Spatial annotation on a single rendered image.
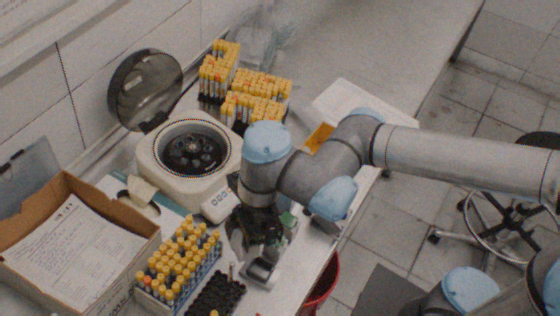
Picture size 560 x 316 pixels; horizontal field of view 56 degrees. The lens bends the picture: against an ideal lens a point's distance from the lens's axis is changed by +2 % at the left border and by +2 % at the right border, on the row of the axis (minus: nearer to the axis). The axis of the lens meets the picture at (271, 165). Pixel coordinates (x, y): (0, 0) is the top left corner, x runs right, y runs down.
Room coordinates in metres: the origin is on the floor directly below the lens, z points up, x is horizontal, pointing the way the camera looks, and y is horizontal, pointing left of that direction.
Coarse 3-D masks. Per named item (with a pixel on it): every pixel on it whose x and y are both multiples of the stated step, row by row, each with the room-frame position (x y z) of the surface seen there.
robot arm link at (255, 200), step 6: (240, 186) 0.52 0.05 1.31; (240, 192) 0.52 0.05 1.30; (246, 192) 0.51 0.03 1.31; (276, 192) 0.52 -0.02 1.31; (246, 198) 0.51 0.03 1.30; (252, 198) 0.51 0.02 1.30; (258, 198) 0.51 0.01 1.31; (264, 198) 0.51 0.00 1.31; (270, 198) 0.51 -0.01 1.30; (276, 198) 0.53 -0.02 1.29; (252, 204) 0.51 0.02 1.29; (258, 204) 0.51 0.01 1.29; (264, 204) 0.51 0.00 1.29; (270, 204) 0.52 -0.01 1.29
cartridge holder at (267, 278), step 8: (248, 264) 0.61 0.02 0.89; (256, 264) 0.61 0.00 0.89; (264, 264) 0.62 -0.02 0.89; (272, 264) 0.61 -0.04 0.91; (240, 272) 0.59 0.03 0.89; (248, 272) 0.58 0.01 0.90; (256, 272) 0.59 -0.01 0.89; (264, 272) 0.60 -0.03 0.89; (272, 272) 0.60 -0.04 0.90; (280, 272) 0.60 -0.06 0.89; (256, 280) 0.57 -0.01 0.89; (264, 280) 0.57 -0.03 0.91; (272, 280) 0.58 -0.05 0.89; (272, 288) 0.56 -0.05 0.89
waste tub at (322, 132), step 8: (320, 128) 1.04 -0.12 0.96; (328, 128) 1.04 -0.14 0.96; (312, 136) 0.99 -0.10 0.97; (320, 136) 1.04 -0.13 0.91; (328, 136) 1.03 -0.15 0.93; (304, 144) 0.95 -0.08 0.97; (312, 144) 1.01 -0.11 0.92; (320, 144) 1.04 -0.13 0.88; (304, 152) 0.92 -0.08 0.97; (312, 152) 1.01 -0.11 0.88
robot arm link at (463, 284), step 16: (448, 272) 0.52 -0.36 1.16; (464, 272) 0.52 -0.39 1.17; (480, 272) 0.53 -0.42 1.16; (448, 288) 0.48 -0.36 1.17; (464, 288) 0.48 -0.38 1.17; (480, 288) 0.49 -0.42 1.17; (496, 288) 0.50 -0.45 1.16; (432, 304) 0.46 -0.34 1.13; (448, 304) 0.46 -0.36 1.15; (464, 304) 0.45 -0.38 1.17
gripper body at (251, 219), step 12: (240, 204) 0.55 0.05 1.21; (276, 204) 0.53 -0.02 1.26; (240, 216) 0.53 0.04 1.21; (252, 216) 0.53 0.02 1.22; (264, 216) 0.50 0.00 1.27; (276, 216) 0.51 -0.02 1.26; (252, 228) 0.51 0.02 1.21; (264, 228) 0.51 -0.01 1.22; (276, 228) 0.52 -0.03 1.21; (252, 240) 0.50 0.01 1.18; (264, 240) 0.51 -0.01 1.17
